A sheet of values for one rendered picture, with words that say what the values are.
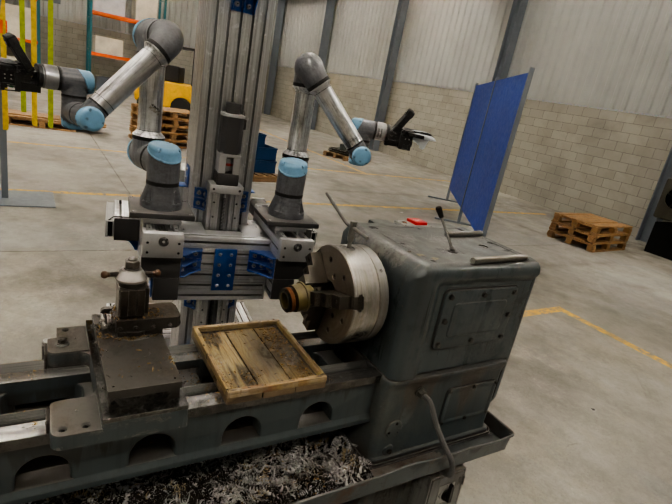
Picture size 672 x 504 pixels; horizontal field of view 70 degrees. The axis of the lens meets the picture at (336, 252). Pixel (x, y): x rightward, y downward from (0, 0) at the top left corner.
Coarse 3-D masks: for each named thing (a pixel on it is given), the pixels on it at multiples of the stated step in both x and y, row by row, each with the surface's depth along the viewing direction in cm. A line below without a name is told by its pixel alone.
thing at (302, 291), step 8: (288, 288) 144; (296, 288) 144; (304, 288) 145; (312, 288) 147; (280, 296) 147; (288, 296) 142; (296, 296) 143; (304, 296) 143; (280, 304) 147; (288, 304) 142; (296, 304) 143; (304, 304) 144
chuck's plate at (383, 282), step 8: (368, 248) 153; (376, 256) 150; (376, 264) 147; (384, 272) 147; (384, 280) 145; (384, 288) 145; (384, 296) 145; (384, 304) 145; (384, 312) 146; (376, 320) 146; (384, 320) 147; (376, 328) 148; (368, 336) 150
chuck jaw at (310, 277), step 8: (312, 256) 153; (320, 256) 155; (312, 264) 152; (320, 264) 153; (304, 272) 153; (312, 272) 151; (320, 272) 152; (304, 280) 148; (312, 280) 150; (320, 280) 151; (328, 280) 152
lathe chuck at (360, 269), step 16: (336, 256) 148; (352, 256) 145; (368, 256) 148; (336, 272) 148; (352, 272) 141; (368, 272) 144; (320, 288) 156; (336, 288) 148; (352, 288) 140; (368, 288) 142; (368, 304) 142; (336, 320) 148; (352, 320) 141; (368, 320) 144; (320, 336) 156; (336, 336) 148
